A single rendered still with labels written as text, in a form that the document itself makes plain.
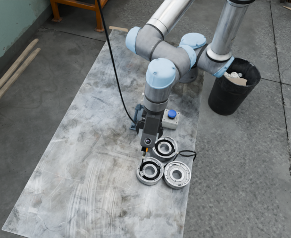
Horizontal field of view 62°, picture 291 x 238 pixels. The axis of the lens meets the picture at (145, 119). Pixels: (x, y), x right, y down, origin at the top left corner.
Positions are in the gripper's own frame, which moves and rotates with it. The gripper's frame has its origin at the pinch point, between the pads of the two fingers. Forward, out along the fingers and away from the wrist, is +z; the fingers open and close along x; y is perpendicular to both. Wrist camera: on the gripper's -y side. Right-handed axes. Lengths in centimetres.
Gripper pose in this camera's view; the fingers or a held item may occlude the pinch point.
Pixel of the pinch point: (147, 141)
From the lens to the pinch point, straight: 91.0
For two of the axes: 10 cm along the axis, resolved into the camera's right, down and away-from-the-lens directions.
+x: -9.7, -2.4, 0.6
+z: -0.9, 5.8, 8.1
